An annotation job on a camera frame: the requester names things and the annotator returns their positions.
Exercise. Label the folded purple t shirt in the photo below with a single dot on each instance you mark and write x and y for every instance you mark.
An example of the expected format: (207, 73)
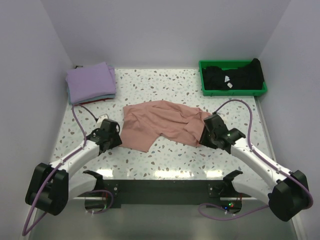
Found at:
(91, 81)

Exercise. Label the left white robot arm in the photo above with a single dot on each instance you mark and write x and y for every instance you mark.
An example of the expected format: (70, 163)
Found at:
(65, 167)

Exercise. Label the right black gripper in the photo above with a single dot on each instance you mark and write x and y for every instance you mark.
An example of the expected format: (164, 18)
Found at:
(203, 140)

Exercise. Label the green plastic bin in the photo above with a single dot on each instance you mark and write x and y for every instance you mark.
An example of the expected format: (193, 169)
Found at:
(228, 64)

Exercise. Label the folded dark red t shirt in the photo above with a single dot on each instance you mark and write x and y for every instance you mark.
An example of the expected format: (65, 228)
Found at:
(92, 101)

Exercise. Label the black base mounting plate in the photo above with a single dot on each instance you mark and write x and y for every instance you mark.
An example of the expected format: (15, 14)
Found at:
(162, 192)

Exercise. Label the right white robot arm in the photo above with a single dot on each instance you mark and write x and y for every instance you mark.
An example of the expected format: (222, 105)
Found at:
(238, 145)

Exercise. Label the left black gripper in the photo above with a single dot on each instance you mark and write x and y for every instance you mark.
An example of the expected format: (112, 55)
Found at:
(116, 141)

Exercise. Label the aluminium frame rail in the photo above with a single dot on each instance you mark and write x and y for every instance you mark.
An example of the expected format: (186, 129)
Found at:
(64, 189)

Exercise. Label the black t shirt in bin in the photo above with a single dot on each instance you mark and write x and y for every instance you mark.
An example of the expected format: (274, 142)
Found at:
(247, 77)

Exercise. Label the pink printed t shirt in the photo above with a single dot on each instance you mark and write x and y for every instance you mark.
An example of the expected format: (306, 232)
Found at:
(145, 122)

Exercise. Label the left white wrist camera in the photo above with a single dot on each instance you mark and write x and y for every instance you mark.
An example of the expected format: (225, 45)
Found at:
(101, 118)

